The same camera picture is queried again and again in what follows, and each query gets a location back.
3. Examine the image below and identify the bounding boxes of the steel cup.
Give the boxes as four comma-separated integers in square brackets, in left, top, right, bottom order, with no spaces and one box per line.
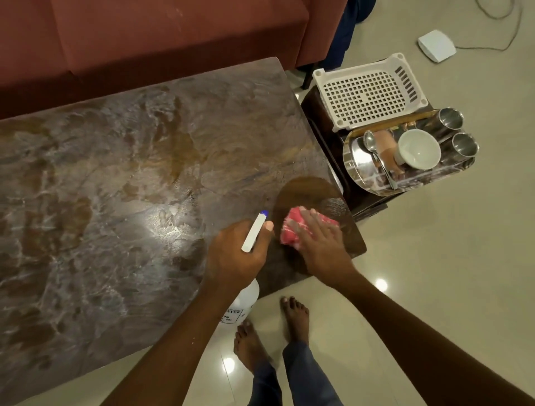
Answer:
[422,107,465,141]
[441,132,480,166]

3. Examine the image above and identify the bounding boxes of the person's left forearm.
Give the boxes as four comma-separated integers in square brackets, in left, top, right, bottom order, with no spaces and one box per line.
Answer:
[100,280,243,406]

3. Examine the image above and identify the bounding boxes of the white ceramic bowl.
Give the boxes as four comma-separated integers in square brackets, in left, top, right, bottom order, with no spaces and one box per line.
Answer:
[393,128,442,171]

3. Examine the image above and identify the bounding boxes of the steel spoon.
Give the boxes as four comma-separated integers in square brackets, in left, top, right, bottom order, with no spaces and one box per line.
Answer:
[362,130,399,190]

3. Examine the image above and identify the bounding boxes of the brick pattern glossy tray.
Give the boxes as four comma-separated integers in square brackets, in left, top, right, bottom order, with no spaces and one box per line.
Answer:
[342,108,477,197]

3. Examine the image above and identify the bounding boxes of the white flat device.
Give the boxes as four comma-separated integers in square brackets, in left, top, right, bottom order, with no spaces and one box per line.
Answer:
[417,29,457,64]

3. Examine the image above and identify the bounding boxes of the person's jeans leg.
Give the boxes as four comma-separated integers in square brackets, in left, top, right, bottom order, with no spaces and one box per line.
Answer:
[283,341,344,406]
[249,359,284,406]

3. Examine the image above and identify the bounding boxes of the white plastic perforated basket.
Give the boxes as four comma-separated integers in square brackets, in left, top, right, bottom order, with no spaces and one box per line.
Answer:
[312,52,430,133]

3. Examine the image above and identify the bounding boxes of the person's left hand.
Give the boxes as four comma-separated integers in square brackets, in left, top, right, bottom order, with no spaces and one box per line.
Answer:
[202,219,275,293]

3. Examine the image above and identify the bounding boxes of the person's left foot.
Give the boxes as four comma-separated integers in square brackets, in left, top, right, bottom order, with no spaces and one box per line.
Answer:
[233,320,273,374]

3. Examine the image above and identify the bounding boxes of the red checked cloth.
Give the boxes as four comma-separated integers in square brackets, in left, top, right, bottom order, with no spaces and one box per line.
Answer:
[280,206,340,251]

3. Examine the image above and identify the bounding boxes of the navy blue bag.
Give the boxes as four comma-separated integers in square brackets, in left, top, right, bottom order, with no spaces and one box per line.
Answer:
[319,0,377,72]

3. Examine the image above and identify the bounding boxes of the person's foot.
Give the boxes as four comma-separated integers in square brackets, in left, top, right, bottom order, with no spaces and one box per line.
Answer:
[280,296,311,346]
[233,320,273,374]

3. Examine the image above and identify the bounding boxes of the person's right jeans leg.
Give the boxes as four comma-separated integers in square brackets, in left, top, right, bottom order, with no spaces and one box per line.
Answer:
[283,341,344,406]

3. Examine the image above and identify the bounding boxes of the clear spray bottle blue nozzle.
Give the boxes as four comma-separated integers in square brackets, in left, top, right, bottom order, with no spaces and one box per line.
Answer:
[219,210,269,326]

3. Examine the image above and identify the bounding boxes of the person's right hand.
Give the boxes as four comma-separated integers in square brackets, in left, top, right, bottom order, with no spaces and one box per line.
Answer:
[286,207,356,289]

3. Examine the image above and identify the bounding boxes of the dark floor cable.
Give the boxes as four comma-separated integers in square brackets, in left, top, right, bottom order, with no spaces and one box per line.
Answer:
[454,0,523,52]

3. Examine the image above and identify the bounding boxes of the dark wooden side table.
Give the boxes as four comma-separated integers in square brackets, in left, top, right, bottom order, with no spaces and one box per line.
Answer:
[300,85,435,223]

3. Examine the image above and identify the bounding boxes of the brown marbled wooden table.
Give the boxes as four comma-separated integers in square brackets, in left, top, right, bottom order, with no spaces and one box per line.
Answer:
[0,56,368,406]

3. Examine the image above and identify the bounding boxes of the person's left jeans leg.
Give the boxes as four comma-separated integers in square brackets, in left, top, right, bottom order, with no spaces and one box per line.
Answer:
[249,359,284,406]

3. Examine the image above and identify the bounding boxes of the red fabric sofa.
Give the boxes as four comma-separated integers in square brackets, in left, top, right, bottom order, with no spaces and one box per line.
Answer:
[0,0,348,122]

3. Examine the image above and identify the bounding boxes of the person's right foot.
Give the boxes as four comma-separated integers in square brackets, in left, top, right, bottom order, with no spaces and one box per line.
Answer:
[280,296,311,346]

